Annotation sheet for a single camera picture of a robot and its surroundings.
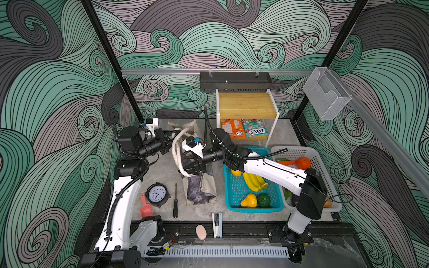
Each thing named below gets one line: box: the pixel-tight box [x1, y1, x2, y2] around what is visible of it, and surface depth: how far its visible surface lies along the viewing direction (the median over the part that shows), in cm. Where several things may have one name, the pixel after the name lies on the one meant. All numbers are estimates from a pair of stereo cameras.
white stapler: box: [211, 212, 223, 239], surface depth 76 cm
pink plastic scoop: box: [140, 193, 155, 219], surface depth 81 cm
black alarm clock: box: [144, 182, 171, 209], surface depth 84 cm
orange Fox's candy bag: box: [221, 118, 247, 139], surface depth 94 cm
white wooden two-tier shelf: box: [215, 88, 280, 148], surface depth 87 cm
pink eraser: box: [195, 224, 208, 241], surface depth 74 cm
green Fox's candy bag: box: [241, 118, 270, 138], surface depth 94 cm
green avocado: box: [256, 193, 271, 208], surface depth 80 cm
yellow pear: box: [240, 193, 258, 208], surface depth 80 cm
